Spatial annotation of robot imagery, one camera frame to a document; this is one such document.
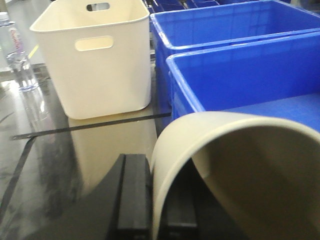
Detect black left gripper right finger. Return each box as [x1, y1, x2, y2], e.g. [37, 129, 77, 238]
[157, 160, 248, 240]

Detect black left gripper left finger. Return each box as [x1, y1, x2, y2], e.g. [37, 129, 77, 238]
[32, 154, 152, 240]

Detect near blue plastic bin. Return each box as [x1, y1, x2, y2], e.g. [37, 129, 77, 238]
[166, 32, 320, 130]

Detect blue plastic bin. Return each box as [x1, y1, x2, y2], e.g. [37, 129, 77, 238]
[149, 0, 320, 106]
[166, 32, 320, 130]

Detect cream plastic storage bin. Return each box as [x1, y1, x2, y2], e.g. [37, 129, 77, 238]
[30, 0, 151, 120]

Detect far blue plastic bin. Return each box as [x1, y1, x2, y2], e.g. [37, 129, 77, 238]
[149, 0, 320, 106]

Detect clear plastic water bottle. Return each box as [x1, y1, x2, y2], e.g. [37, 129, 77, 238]
[0, 12, 39, 92]

